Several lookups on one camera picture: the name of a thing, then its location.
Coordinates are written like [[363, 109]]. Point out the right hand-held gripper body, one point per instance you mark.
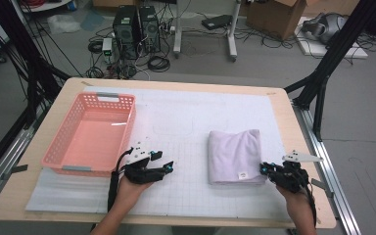
[[290, 178]]

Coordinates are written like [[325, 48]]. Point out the person's right hand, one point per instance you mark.
[[295, 200]]

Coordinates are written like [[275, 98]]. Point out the white flat board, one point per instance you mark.
[[355, 52]]

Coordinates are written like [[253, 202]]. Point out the open cardboard box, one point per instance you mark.
[[274, 16]]

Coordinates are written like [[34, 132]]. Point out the person's left hand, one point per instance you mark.
[[129, 196]]

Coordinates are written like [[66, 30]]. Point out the clear plastic bag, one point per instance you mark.
[[63, 23]]

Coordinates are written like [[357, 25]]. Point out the aluminium rail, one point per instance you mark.
[[329, 147], [3, 163]]

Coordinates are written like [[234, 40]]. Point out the flat black device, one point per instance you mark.
[[217, 22]]

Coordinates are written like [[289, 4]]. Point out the black metal frame post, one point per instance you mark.
[[32, 65], [326, 65]]

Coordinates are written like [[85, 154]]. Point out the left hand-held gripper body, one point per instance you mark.
[[140, 173]]

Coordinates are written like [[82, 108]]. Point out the light purple towel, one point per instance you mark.
[[235, 156]]

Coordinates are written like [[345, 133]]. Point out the small white power unit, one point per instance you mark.
[[107, 49]]

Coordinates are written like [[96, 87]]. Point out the pink perforated plastic basket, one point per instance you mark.
[[94, 140]]

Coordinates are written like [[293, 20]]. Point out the white metal stand frame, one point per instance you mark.
[[231, 32]]

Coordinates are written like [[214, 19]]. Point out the grey rounded device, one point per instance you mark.
[[326, 27]]

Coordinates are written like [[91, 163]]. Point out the grey rail bracket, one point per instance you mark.
[[16, 169], [323, 187]]

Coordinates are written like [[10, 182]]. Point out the black computer tower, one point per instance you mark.
[[126, 29], [150, 27]]

